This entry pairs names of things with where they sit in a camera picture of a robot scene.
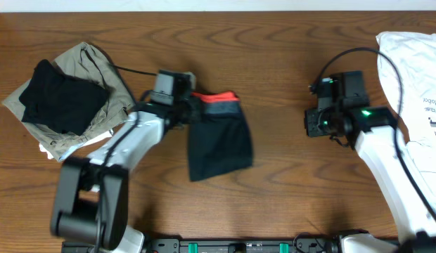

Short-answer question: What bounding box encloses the white garment under khaki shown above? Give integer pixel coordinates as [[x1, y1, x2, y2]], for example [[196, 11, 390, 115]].
[[39, 129, 114, 162]]

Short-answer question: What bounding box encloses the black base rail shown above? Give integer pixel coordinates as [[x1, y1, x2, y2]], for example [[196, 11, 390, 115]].
[[61, 230, 398, 253]]

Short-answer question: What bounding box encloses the black leggings red waistband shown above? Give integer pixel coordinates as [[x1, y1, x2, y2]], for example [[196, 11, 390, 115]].
[[188, 91, 254, 181]]

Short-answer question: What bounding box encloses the folded black garment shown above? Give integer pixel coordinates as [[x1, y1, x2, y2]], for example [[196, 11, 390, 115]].
[[19, 59, 109, 136]]

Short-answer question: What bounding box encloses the folded khaki garment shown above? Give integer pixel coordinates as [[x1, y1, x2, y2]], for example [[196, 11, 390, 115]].
[[3, 42, 134, 158]]

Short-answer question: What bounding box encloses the black cable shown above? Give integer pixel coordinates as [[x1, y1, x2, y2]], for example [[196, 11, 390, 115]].
[[309, 46, 436, 233], [93, 63, 159, 253]]

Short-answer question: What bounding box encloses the left black cable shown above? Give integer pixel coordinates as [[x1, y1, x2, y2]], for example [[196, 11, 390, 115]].
[[93, 63, 159, 253]]

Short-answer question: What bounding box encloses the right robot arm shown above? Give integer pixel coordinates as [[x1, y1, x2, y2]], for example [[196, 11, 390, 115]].
[[304, 107, 436, 252]]

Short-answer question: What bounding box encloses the white shirt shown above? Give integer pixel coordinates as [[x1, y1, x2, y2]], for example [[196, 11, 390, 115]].
[[376, 32, 436, 208]]

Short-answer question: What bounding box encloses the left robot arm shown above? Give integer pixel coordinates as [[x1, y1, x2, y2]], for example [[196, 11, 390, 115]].
[[50, 96, 201, 252]]

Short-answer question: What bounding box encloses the right black cable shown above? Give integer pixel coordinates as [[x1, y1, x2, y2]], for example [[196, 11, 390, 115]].
[[309, 46, 436, 233]]

